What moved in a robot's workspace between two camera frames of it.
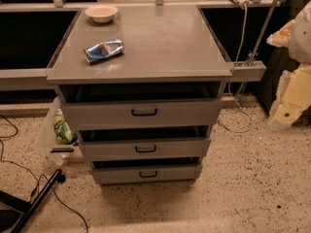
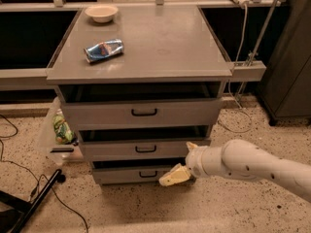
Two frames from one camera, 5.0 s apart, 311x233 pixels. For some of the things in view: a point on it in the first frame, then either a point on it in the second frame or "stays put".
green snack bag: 63,131 stays put
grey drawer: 147,149 stays put
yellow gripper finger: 281,37 -> 205,160
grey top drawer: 142,114 stays put
